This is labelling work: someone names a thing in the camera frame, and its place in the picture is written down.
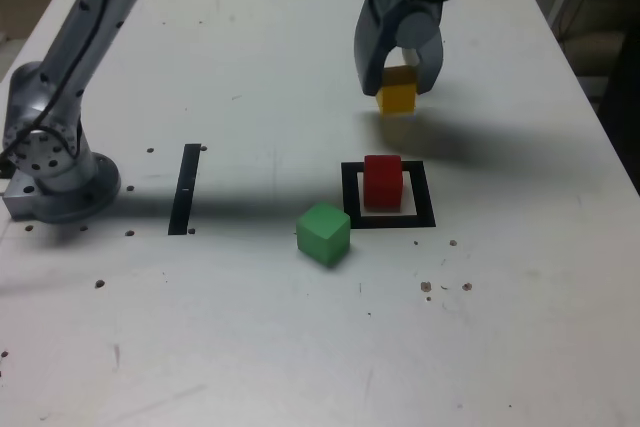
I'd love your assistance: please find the yellow cube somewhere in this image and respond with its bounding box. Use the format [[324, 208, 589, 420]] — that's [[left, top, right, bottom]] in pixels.
[[375, 65, 419, 116]]

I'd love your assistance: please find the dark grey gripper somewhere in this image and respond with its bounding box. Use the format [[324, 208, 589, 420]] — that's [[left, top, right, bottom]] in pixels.
[[352, 0, 447, 97]]

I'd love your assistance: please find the red cube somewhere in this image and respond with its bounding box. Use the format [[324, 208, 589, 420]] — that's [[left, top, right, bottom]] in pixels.
[[363, 154, 405, 212]]

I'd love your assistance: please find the green cube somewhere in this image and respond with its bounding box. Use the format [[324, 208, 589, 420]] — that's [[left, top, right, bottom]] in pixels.
[[295, 201, 352, 269]]

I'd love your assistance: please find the black tape square outline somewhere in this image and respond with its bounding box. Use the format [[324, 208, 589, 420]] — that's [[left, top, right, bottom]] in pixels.
[[340, 160, 437, 230]]

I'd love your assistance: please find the black tape strip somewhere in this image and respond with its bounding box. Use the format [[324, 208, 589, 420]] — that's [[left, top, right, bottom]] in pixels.
[[168, 143, 202, 237]]

